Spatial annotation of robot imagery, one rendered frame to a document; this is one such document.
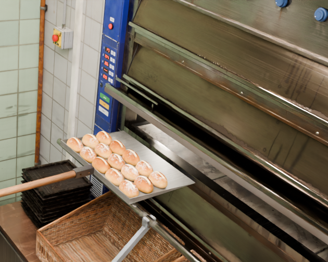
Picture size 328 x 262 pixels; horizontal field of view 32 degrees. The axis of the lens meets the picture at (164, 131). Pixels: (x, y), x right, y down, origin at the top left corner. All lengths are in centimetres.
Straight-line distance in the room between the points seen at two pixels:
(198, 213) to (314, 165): 72
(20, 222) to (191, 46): 140
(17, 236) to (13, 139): 86
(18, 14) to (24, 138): 82
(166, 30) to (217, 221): 87
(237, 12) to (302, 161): 62
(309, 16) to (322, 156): 48
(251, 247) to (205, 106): 61
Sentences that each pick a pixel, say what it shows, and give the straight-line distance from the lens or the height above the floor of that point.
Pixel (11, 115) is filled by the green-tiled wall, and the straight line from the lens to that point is 363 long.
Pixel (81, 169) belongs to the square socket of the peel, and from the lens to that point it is 242.
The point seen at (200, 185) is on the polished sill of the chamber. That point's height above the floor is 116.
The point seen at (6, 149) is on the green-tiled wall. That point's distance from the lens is 373.
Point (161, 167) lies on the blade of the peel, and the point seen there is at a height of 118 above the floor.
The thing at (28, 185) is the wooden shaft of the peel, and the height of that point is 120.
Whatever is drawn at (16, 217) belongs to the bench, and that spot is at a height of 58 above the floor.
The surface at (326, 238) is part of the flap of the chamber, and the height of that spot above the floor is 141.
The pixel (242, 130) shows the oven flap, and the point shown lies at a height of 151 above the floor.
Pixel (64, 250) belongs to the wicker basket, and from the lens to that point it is 296.
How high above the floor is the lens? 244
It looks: 26 degrees down
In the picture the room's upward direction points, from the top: 8 degrees clockwise
